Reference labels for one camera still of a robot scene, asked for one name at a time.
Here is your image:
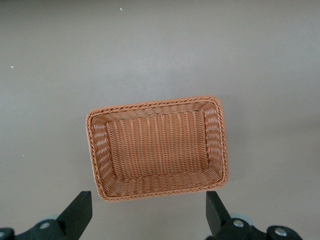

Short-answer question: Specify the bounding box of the brown wicker basket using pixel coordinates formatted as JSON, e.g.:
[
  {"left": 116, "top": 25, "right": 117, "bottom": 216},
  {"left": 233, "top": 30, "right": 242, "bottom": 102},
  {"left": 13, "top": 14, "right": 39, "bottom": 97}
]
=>
[{"left": 86, "top": 95, "right": 230, "bottom": 202}]

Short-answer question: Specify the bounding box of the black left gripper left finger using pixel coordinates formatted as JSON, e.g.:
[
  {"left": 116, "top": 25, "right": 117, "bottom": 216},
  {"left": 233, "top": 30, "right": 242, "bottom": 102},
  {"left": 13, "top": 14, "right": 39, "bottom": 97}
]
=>
[{"left": 0, "top": 191, "right": 93, "bottom": 240}]

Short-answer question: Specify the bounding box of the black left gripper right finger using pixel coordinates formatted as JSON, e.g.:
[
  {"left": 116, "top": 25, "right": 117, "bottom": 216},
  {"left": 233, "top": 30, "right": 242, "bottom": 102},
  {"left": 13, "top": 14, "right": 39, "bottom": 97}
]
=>
[{"left": 206, "top": 191, "right": 305, "bottom": 240}]

